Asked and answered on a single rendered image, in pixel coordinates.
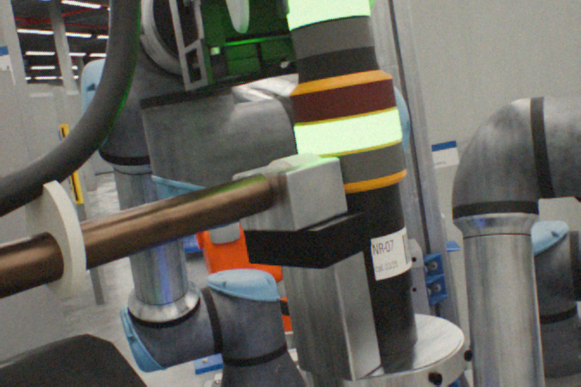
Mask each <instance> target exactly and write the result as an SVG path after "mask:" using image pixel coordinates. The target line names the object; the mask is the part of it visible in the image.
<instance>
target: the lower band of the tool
mask: <svg viewBox="0 0 581 387"><path fill-rule="evenodd" d="M391 77H392V75H390V74H388V73H385V72H383V71H381V70H378V71H372V72H365V73H355V74H349V75H343V76H338V77H333V78H327V79H319V80H312V82H308V83H303V84H299V85H297V86H296V87H295V88H294V89H293V90H292V91H291V92H290V96H294V94H299V93H306V92H315V91H321V90H325V89H331V88H336V87H343V86H351V85H358V84H363V83H369V82H374V81H380V80H381V79H390V78H391ZM396 110H397V106H395V108H392V109H387V110H383V111H375V112H370V113H364V114H360V115H354V116H349V117H339V118H332V119H326V120H320V121H313V123H306V124H295V127H303V126H311V125H318V124H330V123H336V121H342V120H348V119H354V118H358V117H368V116H372V115H377V114H382V113H387V112H390V111H396ZM399 142H401V138H400V139H398V140H396V141H392V142H389V143H382V144H377V145H373V146H368V147H363V149H354V150H347V151H342V152H335V153H328V154H318V156H320V157H324V156H332V155H345V154H350V153H356V152H361V151H367V150H371V149H380V147H384V146H387V145H391V144H395V143H399ZM405 175H407V172H406V168H405V169H404V170H403V171H400V172H398V173H396V174H393V175H390V176H387V177H383V178H379V179H374V180H370V181H360V182H355V183H348V184H343V185H344V191H345V194H351V193H358V192H363V191H368V190H373V189H377V188H381V187H384V186H387V185H391V184H394V183H396V182H399V181H401V180H402V179H403V178H404V176H405Z"/></svg>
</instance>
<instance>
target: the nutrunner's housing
mask: <svg viewBox="0 0 581 387"><path fill-rule="evenodd" d="M345 197H346V203H347V209H348V211H365V212H367V218H368V224H369V230H370V236H371V242H372V246H371V248H369V249H366V250H364V251H362V252H363V258H364V264H365V270H366V271H367V281H368V287H369V292H370V299H371V304H372V310H373V320H374V326H375V332H376V339H377V344H378V349H379V355H380V357H384V356H389V355H393V354H398V353H400V352H403V351H404V350H406V349H408V348H411V347H413V346H414V345H415V344H416V343H417V342H418V330H417V325H416V319H415V313H414V306H413V300H412V289H411V287H412V285H413V277H412V261H411V255H410V249H409V243H408V237H407V231H406V225H405V224H404V218H403V212H402V205H401V199H400V193H399V183H398V182H396V183H394V184H391V185H387V186H384V187H381V188H377V189H373V190H368V191H363V192H358V193H345Z"/></svg>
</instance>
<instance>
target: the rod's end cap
mask: <svg viewBox="0 0 581 387"><path fill-rule="evenodd" d="M317 159H321V157H320V156H318V155H316V154H313V153H308V152H306V153H302V154H299V155H293V156H289V157H285V158H282V159H278V160H274V161H272V163H270V165H269V166H268V167H267V168H286V167H294V166H297V165H302V164H305V163H308V162H310V161H314V160H317Z"/></svg>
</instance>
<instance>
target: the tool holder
mask: <svg viewBox="0 0 581 387"><path fill-rule="evenodd" d="M267 167H268V166H266V167H263V168H256V169H253V170H249V171H246V172H242V173H239V174H235V176H233V180H236V179H240V178H244V177H247V176H251V175H254V174H256V173H262V175H264V176H265V178H267V179H268V181H269V182H270V183H271V186H272V190H273V203H272V206H271V208H270V209H268V210H267V211H264V212H261V213H259V214H256V215H253V216H251V217H247V218H244V219H241V220H240V224H241V229H242V230H243V231H244V237H245V242H246V251H247V257H248V261H250V263H255V264H268V265H280V267H281V269H282V274H283V279H284V289H285V294H286V300H287V305H289V310H290V320H291V325H292V331H293V337H294V341H295V347H296V353H297V362H298V368H299V370H300V371H305V372H306V378H307V382H308V385H309V386H310V387H447V385H448V384H450V383H451V382H453V381H455V380H456V379H457V378H458V377H459V376H460V375H461V374H462V373H463V370H464V368H465V366H466V363H468V362H470V361H471V360H472V358H473V352H472V351H471V350H469V349H467V350H465V347H464V340H463V334H462V332H461V330H460V329H459V328H458V327H457V326H456V325H455V324H453V323H451V322H450V321H447V320H444V319H441V318H438V317H434V316H429V315H423V314H415V319H416V325H417V330H418V342H417V343H416V344H415V345H414V346H413V347H411V348H408V349H406V350H404V351H403V352H400V353H398V354H393V355H389V356H384V357H380V355H379V349H378V344H377V339H376V332H375V326H374V316H373V310H372V304H371V299H370V292H369V287H368V281H367V271H366V270H365V264H364V258H363V252H362V251H364V250H366V249H369V248H371V246H372V242H371V236H370V230H369V224H368V218H367V212H365V211H348V209H347V203H346V197H345V191H344V185H343V179H342V169H341V164H340V163H339V159H338V158H336V157H329V158H321V159H317V160H314V161H310V162H308V163H305V164H302V165H297V166H294V167H286V168H267Z"/></svg>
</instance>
